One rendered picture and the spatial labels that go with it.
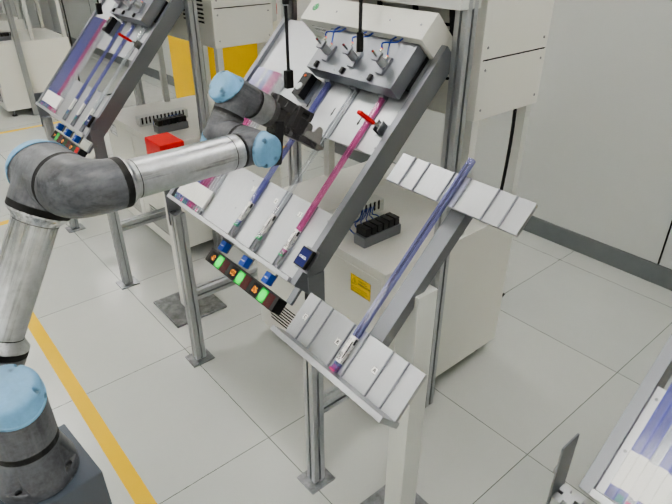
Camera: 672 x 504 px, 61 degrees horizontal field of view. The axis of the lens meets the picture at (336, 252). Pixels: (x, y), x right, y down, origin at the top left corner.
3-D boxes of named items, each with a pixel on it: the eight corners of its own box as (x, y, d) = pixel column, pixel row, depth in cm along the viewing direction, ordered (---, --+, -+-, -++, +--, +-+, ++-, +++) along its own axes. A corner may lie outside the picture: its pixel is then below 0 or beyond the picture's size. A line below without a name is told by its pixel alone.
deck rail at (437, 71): (308, 294, 143) (293, 286, 139) (303, 290, 145) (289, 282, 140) (457, 61, 146) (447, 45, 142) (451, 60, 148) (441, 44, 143)
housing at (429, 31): (444, 75, 148) (421, 39, 138) (325, 48, 181) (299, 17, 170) (460, 49, 148) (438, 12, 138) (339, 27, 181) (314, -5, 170)
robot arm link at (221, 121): (217, 158, 125) (236, 112, 125) (188, 146, 132) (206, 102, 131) (242, 169, 132) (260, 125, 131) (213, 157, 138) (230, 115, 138)
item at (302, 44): (383, 165, 146) (373, 155, 142) (245, 110, 190) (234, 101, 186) (450, 59, 147) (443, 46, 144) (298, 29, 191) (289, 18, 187)
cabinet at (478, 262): (376, 429, 192) (384, 275, 161) (261, 331, 239) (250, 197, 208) (493, 349, 229) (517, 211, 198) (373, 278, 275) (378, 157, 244)
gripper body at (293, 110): (317, 115, 145) (284, 95, 136) (302, 146, 146) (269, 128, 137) (299, 109, 150) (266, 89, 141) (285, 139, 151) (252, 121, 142)
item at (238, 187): (300, 283, 143) (292, 279, 140) (179, 199, 187) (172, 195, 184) (340, 220, 144) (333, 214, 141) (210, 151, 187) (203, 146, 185)
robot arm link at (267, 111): (255, 121, 134) (237, 114, 139) (269, 129, 137) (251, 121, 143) (269, 92, 133) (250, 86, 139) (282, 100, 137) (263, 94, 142)
